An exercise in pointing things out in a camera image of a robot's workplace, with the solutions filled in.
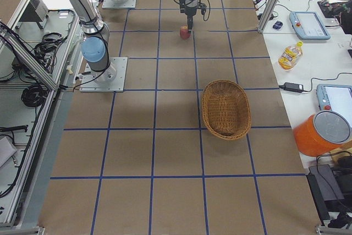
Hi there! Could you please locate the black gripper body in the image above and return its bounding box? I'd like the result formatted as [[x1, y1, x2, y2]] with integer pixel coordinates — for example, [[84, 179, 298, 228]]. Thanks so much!
[[185, 0, 207, 18]]

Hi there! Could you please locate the red apple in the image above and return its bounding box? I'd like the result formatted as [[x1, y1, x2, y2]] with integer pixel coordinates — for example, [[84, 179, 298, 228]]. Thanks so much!
[[179, 26, 191, 40]]

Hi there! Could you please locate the woven wicker basket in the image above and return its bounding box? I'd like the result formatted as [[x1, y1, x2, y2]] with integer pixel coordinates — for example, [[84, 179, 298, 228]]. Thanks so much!
[[202, 80, 251, 141]]

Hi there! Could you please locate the small dark blue pouch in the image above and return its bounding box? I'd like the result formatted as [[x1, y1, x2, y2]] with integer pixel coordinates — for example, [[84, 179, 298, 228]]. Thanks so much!
[[272, 20, 283, 30]]

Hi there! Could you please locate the orange juice bottle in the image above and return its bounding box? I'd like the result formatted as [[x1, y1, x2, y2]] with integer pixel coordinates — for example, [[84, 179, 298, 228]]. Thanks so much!
[[278, 41, 303, 70]]

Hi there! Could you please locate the blue teach pendant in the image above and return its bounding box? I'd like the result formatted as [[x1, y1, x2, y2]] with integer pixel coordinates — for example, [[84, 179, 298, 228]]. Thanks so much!
[[316, 84, 351, 118], [289, 12, 331, 41]]

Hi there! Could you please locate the black power adapter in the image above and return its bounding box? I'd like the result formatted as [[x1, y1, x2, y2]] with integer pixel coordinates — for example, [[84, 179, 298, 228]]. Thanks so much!
[[281, 82, 304, 93]]

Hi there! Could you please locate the orange round container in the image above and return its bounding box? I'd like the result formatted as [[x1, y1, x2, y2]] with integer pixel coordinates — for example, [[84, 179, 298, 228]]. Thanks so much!
[[293, 111, 351, 157]]

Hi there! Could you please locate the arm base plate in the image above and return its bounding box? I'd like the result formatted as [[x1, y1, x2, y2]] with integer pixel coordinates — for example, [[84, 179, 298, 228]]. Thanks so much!
[[79, 57, 128, 92], [102, 0, 136, 9]]

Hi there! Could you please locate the aluminium frame post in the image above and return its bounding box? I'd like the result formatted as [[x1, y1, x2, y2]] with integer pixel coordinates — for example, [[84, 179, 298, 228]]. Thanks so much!
[[257, 0, 293, 34]]

